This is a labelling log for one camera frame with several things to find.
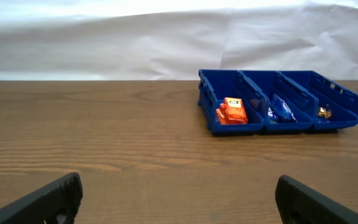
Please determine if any blue tray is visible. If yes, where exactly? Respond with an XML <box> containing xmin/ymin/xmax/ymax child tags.
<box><xmin>197</xmin><ymin>68</ymin><xmax>358</xmax><ymax>136</ymax></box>

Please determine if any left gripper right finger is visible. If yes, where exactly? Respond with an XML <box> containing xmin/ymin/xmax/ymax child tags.
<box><xmin>274</xmin><ymin>174</ymin><xmax>358</xmax><ymax>224</ymax></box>

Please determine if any blue candy pack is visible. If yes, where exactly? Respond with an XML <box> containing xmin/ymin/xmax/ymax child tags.
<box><xmin>267</xmin><ymin>106</ymin><xmax>279</xmax><ymax>123</ymax></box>
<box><xmin>270</xmin><ymin>93</ymin><xmax>298</xmax><ymax>123</ymax></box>

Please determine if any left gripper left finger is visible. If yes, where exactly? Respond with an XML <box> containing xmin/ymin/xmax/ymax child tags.
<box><xmin>0</xmin><ymin>172</ymin><xmax>84</xmax><ymax>224</ymax></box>

